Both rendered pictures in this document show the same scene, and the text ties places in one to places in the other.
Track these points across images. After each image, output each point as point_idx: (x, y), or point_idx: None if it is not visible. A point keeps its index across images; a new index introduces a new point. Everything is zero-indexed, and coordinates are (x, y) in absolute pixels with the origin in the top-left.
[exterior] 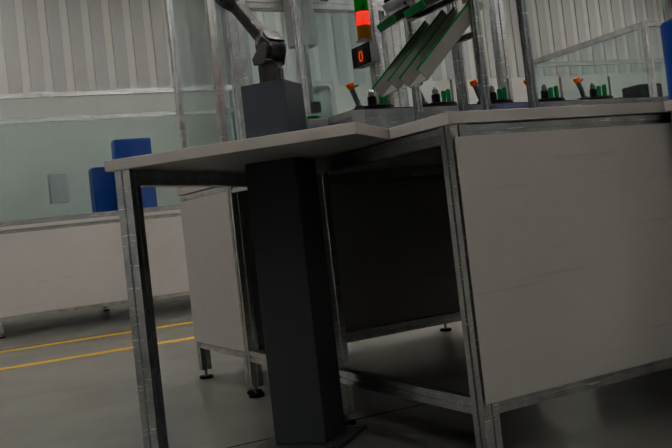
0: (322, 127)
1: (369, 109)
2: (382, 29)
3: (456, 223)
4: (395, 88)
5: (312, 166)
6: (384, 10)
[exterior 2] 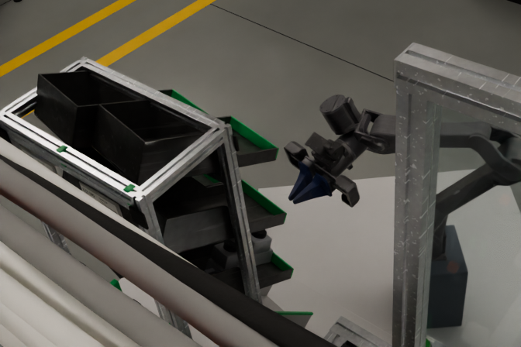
0: (286, 186)
1: (325, 336)
2: (283, 269)
3: None
4: (273, 304)
5: None
6: (270, 244)
